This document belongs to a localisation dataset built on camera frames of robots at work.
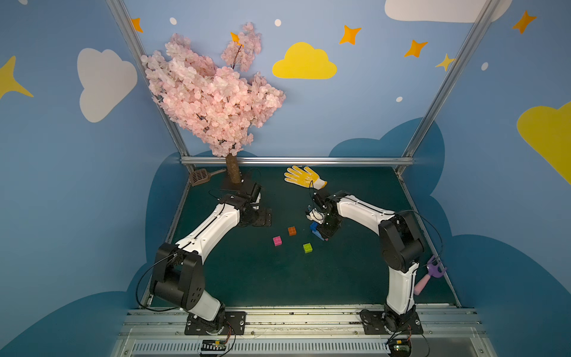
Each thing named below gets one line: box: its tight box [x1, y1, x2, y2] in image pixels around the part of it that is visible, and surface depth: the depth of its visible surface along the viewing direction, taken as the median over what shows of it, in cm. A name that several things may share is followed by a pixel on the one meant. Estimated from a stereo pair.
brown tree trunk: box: [226, 153, 242, 184], surface depth 107 cm
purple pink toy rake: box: [414, 255, 448, 296], surface depth 88 cm
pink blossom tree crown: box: [140, 22, 286, 158], surface depth 76 cm
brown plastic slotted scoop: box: [190, 168, 227, 187], surface depth 117 cm
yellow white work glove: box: [284, 165, 328, 190], surface depth 121 cm
